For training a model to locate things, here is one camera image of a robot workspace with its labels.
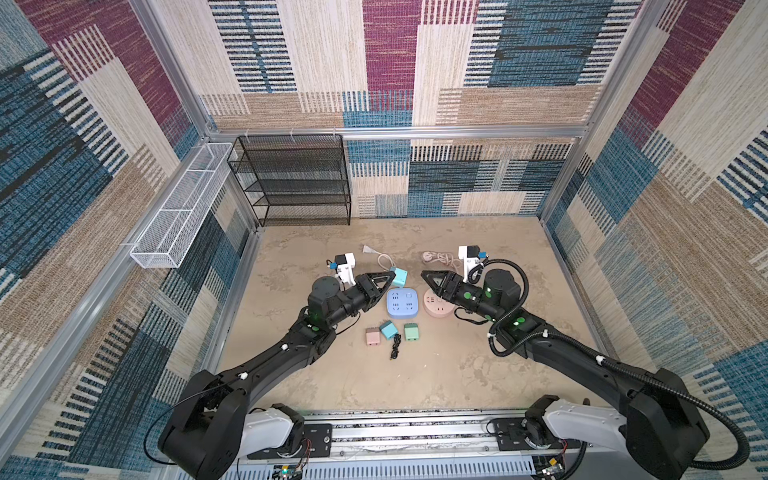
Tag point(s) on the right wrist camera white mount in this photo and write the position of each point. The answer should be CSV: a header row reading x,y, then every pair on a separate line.
x,y
472,258

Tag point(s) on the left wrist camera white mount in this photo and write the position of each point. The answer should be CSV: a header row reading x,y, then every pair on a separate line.
x,y
343,265

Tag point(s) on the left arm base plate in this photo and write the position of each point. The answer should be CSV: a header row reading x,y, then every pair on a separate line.
x,y
316,437

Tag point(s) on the blue charger adapter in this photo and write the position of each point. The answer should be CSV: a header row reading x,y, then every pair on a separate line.
x,y
389,330

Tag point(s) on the blue square power strip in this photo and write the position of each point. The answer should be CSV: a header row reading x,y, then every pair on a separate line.
x,y
402,303

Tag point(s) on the pink charger adapter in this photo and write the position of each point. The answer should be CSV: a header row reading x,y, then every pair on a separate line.
x,y
372,336

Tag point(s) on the white wire mesh basket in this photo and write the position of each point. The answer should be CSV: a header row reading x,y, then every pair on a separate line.
x,y
166,241

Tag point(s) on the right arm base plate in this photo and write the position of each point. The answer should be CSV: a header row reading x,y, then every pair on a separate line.
x,y
521,433

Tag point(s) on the black wire shelf rack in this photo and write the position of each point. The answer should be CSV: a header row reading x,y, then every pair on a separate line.
x,y
293,180

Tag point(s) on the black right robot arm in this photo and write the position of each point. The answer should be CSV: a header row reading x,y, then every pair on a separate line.
x,y
664,429

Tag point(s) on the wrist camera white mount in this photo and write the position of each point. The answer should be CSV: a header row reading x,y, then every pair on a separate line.
x,y
343,265
472,258

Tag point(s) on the teal charger adapter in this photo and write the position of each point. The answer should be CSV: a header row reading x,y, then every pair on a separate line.
x,y
400,277

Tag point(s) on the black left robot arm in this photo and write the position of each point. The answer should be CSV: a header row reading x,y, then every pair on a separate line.
x,y
213,423

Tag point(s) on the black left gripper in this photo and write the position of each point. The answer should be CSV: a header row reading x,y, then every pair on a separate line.
x,y
366,291

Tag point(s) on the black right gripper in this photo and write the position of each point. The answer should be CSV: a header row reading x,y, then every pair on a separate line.
x,y
455,280

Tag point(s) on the pink round power strip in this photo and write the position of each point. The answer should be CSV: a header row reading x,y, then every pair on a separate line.
x,y
439,309

